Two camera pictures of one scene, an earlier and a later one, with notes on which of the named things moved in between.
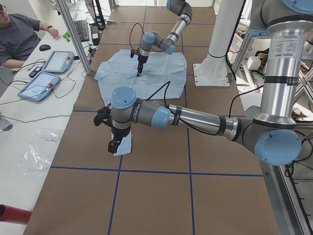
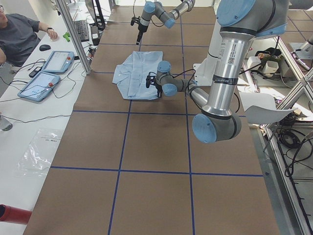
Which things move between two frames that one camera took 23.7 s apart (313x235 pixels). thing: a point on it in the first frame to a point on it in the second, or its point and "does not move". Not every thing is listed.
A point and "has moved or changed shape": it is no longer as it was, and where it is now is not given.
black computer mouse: [44, 47] does not move
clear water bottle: [5, 125] does not move
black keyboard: [81, 27] does not move
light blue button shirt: [118, 70] has moved or changed shape
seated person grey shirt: [19, 35] does not move
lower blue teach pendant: [40, 86] does not move
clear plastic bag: [37, 156] does not move
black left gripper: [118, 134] to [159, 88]
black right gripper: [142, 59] to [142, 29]
